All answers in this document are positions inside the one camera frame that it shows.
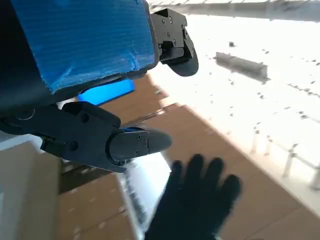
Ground black left hand blue tape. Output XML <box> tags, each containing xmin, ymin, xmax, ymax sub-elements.
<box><xmin>0</xmin><ymin>0</ymin><xmax>200</xmax><ymax>174</ymax></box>

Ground grey rectangular bar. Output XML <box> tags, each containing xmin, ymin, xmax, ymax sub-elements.
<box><xmin>214</xmin><ymin>51</ymin><xmax>271</xmax><ymax>83</ymax></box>

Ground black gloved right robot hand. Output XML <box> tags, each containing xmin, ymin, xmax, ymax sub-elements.
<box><xmin>144</xmin><ymin>153</ymin><xmax>243</xmax><ymax>240</ymax></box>

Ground white metal railing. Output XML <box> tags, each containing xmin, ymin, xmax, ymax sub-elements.
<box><xmin>249</xmin><ymin>134</ymin><xmax>320</xmax><ymax>191</ymax></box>

